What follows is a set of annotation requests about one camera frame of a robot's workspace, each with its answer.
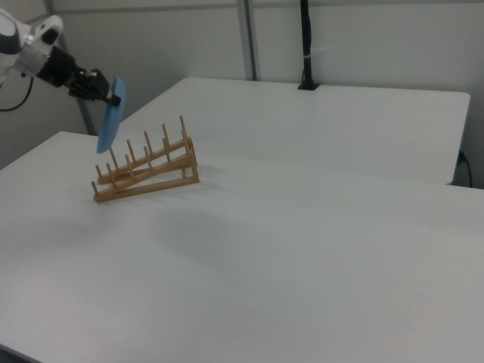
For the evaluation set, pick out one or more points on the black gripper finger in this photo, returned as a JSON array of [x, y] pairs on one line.
[[99, 89], [80, 90]]

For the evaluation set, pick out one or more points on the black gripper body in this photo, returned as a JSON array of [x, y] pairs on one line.
[[58, 70]]

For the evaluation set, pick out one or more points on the blue round plate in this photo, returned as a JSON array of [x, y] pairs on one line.
[[111, 125]]

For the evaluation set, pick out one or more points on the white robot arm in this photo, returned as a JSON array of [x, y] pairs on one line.
[[15, 41]]

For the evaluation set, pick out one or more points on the wooden plate rack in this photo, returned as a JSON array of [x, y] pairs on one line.
[[147, 185]]

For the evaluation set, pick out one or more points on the black pole with clamp base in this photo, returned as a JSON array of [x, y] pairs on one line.
[[307, 41]]

